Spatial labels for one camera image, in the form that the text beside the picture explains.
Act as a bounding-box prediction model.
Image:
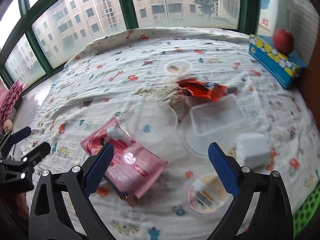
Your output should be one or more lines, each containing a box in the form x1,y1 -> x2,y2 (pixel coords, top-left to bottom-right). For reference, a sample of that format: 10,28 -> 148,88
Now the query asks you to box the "clear plastic cup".
125,100 -> 185,161

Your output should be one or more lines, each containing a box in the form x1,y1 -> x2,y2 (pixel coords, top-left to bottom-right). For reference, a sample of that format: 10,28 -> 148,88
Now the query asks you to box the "green mesh trash basket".
293,184 -> 319,238

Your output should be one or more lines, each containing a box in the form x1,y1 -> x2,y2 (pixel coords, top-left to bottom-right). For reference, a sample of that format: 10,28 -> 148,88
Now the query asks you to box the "pink patterned cloth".
1,80 -> 27,127

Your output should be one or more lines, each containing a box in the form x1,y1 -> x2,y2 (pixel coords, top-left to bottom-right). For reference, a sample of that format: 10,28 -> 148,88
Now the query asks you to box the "printed round foil lid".
187,173 -> 231,216

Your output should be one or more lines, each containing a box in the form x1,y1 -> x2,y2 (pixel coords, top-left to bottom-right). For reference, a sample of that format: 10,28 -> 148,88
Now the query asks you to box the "pink snack packet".
80,116 -> 167,199

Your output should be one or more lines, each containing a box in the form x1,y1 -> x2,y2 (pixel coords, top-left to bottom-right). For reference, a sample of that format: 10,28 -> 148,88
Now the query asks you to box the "round clear plastic lid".
178,115 -> 234,159

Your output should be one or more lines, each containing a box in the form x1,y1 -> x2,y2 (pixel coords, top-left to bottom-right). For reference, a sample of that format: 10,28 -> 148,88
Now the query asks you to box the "clear rectangular plastic container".
189,95 -> 244,136

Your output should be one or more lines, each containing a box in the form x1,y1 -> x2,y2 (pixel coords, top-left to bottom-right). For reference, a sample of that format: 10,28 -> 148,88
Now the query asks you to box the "brown wooden cabinet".
299,32 -> 320,126

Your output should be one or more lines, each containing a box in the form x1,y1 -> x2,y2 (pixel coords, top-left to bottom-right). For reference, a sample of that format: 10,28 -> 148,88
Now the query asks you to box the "orange snack wrapper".
176,78 -> 227,102

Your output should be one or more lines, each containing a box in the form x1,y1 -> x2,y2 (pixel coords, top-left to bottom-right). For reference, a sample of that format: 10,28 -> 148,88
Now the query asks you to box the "blue tissue box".
248,34 -> 306,89

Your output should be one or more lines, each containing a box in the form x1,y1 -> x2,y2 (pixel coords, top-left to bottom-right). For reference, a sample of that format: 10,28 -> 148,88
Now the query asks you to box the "crumpled white paper bag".
152,83 -> 185,120

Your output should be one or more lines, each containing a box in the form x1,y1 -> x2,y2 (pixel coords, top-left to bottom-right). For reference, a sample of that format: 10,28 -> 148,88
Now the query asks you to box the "printed white bed sheet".
24,27 -> 319,239

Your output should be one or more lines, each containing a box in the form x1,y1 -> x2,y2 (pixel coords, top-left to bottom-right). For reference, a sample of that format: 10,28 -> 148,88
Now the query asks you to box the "small clear sauce cup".
164,60 -> 193,76

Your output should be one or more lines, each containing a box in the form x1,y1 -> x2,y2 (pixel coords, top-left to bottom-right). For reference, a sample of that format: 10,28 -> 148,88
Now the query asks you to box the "red apple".
272,29 -> 295,55

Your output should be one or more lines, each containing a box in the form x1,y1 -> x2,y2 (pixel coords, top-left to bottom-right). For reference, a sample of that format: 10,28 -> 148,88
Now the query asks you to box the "green window frame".
0,0 -> 308,98

